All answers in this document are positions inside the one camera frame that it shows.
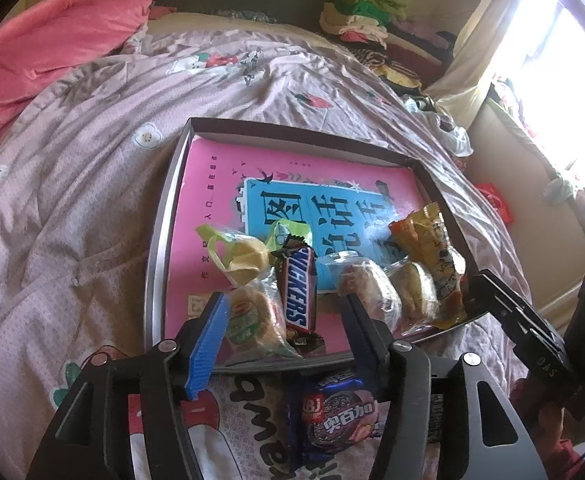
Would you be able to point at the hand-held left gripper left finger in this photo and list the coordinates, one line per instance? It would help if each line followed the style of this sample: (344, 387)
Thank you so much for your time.
(207, 355)

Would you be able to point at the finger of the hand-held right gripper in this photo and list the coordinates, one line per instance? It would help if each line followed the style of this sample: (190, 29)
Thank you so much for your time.
(495, 297)

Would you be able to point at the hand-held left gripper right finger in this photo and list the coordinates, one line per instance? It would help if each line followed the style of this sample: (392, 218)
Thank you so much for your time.
(367, 345)

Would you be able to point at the orange cracker packet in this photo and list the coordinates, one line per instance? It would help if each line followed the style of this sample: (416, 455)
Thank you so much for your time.
(455, 305)

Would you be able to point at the green label pastry packet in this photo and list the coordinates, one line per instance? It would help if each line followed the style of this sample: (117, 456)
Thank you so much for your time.
(250, 322)

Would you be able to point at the clear brown pastry packet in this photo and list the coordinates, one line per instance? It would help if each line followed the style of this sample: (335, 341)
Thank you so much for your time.
(367, 282)

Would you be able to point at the clear pale pastry packet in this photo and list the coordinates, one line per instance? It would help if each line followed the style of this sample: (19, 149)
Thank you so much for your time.
(415, 290)

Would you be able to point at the blue cookie packet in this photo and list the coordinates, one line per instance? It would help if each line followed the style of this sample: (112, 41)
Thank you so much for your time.
(332, 417)

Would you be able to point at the brown chocolate bar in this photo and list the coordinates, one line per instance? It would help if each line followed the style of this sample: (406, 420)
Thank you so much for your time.
(295, 290)

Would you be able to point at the pale yellow pastry packet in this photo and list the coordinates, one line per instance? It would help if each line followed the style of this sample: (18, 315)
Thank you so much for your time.
(245, 257)

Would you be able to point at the shallow dark cardboard box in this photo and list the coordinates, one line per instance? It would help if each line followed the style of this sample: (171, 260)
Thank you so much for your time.
(162, 240)

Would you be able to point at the person's right hand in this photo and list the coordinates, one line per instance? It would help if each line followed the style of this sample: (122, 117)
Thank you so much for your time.
(542, 420)

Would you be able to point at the red plastic bag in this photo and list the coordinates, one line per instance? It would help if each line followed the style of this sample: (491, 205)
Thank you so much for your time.
(495, 200)

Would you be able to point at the white plastic bag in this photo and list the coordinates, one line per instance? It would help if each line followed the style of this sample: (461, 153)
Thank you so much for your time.
(455, 137)

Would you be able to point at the pink book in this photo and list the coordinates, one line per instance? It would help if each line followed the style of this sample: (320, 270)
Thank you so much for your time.
(212, 185)

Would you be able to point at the bright window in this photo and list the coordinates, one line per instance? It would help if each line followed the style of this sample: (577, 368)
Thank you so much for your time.
(562, 60)

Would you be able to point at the cream curtain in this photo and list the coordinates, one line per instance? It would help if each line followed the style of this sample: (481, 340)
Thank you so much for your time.
(472, 50)

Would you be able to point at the pile of folded clothes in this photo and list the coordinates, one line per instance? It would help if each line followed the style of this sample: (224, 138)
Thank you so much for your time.
(362, 15)

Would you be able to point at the blue patterned cloth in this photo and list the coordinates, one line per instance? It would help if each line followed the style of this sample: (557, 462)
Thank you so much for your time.
(245, 15)

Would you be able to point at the pink quilt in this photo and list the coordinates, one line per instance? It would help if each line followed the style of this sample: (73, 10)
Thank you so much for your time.
(47, 50)

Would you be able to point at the folded pink blue cloth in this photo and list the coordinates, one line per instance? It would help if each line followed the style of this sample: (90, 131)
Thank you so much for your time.
(162, 12)

